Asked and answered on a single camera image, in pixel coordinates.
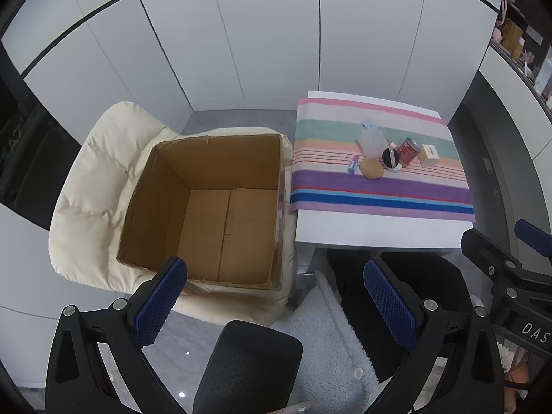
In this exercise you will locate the white wardrobe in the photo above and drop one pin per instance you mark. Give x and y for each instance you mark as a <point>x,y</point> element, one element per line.
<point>258,43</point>

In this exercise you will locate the white side table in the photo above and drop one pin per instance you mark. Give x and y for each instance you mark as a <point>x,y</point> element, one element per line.
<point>366,235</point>

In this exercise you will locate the black powder puff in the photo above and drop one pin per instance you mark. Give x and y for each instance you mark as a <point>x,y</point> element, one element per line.
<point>390,156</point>

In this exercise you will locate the wall socket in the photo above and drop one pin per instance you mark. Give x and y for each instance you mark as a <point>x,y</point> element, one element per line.
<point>488,166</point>

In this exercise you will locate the grey fleece jacket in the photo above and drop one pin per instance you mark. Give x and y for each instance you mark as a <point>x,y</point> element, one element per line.
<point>319,345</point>

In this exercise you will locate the tan makeup sponge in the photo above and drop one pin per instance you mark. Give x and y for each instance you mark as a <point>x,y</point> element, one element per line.
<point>371,169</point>

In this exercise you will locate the white round compact case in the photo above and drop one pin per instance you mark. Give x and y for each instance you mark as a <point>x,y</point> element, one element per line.
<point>396,168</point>

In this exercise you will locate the cardboard box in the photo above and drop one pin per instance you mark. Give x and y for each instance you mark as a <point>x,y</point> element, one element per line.
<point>207,224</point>

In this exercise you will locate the striped cloth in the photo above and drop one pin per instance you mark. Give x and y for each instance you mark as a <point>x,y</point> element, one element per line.
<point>379,189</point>

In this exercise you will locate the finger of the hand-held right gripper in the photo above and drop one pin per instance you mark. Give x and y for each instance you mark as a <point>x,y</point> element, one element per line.
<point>487,252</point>
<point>534,235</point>

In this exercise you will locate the small white box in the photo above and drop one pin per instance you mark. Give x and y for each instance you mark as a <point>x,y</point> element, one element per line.
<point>429,155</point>

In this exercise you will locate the brown box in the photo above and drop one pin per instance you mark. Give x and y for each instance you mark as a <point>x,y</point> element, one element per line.
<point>513,34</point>

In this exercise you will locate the small pink plush toy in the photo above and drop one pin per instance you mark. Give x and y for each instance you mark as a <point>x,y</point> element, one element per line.
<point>497,36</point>

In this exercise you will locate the purple lip balm tube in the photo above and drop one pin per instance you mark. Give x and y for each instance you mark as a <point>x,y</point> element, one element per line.
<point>354,164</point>

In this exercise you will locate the person's right hand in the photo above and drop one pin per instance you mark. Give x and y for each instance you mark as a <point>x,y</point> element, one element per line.
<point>517,373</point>

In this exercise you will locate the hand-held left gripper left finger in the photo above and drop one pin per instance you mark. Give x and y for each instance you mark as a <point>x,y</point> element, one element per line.
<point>159,306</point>

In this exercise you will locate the white curved cabinet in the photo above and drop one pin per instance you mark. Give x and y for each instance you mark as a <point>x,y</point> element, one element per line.
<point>517,112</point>

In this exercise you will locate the red jar with lid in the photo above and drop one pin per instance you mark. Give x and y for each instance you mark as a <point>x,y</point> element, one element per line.
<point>407,153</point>

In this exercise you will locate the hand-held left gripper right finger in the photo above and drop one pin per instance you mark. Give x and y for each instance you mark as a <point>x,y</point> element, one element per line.
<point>388,306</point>

